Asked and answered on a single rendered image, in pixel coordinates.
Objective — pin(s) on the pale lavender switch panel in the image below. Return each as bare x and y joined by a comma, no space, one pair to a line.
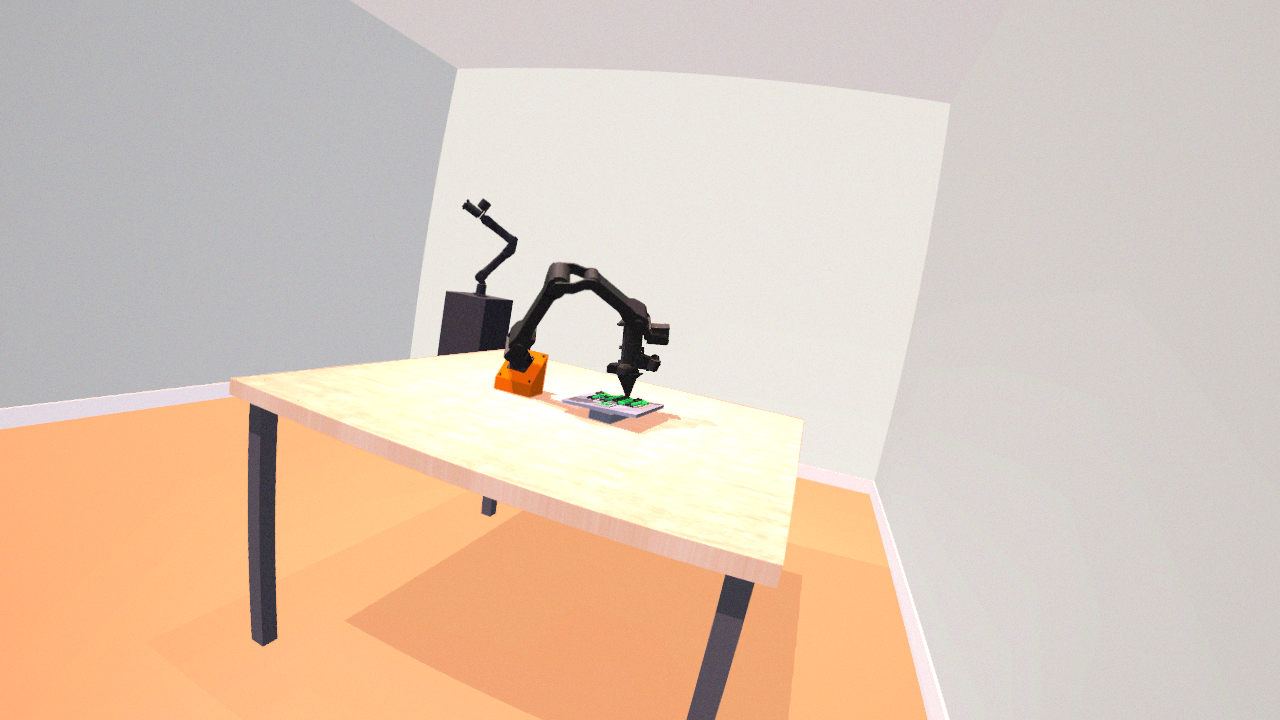
610,409

